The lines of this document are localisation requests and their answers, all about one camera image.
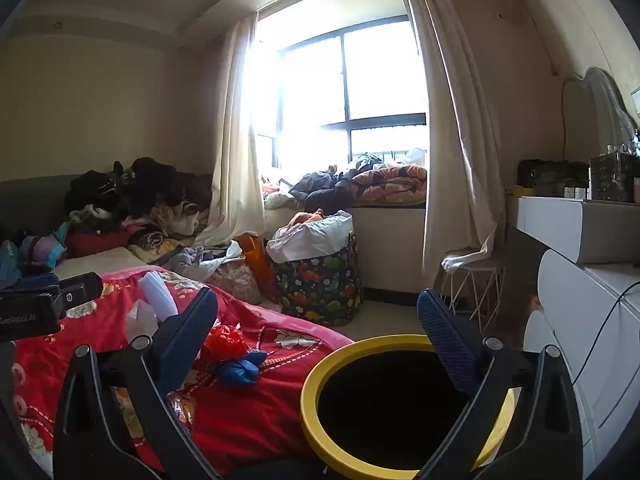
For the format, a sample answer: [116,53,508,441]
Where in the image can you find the orange patterned quilt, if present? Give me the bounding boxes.
[350,165,429,206]

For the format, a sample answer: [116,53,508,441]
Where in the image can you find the red plastic bag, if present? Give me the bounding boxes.
[205,325,249,361]

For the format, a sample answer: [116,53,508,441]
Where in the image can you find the black cable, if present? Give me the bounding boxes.
[570,280,640,426]

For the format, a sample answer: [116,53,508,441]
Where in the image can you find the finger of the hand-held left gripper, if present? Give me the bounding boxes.
[50,272,104,318]

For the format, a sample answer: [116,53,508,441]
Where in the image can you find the orange plastic bag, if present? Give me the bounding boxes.
[235,232,281,302]

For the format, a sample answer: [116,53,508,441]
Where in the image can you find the white plastic bag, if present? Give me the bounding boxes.
[266,210,353,263]

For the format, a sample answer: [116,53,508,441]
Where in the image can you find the pink floral fabric bag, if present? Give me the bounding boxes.
[210,260,264,306]

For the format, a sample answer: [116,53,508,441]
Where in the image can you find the dinosaur print laundry basket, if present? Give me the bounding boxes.
[267,232,363,327]

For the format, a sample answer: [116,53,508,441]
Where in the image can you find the beige mattress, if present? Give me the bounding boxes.
[52,247,151,282]

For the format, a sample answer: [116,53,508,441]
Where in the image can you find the lavender and white clothes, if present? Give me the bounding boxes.
[165,241,246,281]

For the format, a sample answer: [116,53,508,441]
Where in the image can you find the red floral blanket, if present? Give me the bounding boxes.
[10,267,356,480]

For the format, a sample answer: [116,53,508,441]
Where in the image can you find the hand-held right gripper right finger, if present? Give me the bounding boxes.
[415,288,586,480]

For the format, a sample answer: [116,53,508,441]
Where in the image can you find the shiny foil snack wrapper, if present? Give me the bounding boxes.
[167,392,197,427]

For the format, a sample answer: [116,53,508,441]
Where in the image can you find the pile of dark clothes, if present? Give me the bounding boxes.
[67,156,215,222]

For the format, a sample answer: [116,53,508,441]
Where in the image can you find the crumpled white tissue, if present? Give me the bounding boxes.
[126,300,161,343]

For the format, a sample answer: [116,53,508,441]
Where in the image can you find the folded red cloth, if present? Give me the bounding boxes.
[67,227,146,259]

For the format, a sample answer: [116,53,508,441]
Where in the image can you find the cream curtain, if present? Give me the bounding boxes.
[400,0,507,286]
[197,12,268,247]

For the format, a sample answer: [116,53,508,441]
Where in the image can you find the brown patterned blanket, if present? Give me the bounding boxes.
[127,230,201,266]

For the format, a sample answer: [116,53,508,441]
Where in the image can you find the black storage box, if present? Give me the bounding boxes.
[517,160,591,199]

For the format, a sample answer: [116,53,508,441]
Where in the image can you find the blue plastic bag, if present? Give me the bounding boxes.
[210,351,268,388]

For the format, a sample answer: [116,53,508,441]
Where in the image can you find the grey headboard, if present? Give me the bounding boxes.
[0,175,87,241]

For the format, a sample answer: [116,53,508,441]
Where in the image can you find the white dresser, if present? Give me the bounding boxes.
[507,195,640,480]

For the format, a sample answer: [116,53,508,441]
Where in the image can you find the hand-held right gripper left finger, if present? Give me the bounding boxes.
[52,287,221,480]

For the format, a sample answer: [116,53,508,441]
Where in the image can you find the dark glitter box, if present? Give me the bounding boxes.
[590,152,640,204]

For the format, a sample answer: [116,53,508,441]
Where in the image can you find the white wire stool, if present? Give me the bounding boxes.
[440,252,507,332]

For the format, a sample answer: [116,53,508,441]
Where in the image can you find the white cloth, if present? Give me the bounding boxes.
[441,247,496,274]

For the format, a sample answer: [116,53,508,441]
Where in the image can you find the blue patterned cloth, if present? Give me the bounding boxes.
[0,237,69,281]

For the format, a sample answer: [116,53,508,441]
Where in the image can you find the wavy edged mirror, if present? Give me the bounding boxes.
[562,66,639,161]

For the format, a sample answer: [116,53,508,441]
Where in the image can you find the yellow-rimmed black trash bin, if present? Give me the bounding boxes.
[301,334,516,480]

